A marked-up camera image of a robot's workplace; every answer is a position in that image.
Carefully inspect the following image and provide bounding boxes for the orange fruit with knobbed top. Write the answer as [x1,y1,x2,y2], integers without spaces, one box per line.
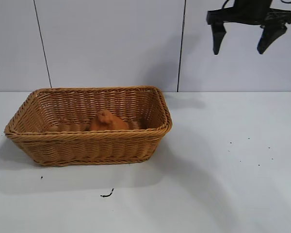
[89,109,129,132]

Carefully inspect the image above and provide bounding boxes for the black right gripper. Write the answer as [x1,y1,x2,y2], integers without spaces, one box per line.
[207,0,291,55]

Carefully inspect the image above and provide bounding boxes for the tan woven wicker basket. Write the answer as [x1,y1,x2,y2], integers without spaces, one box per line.
[3,85,173,167]

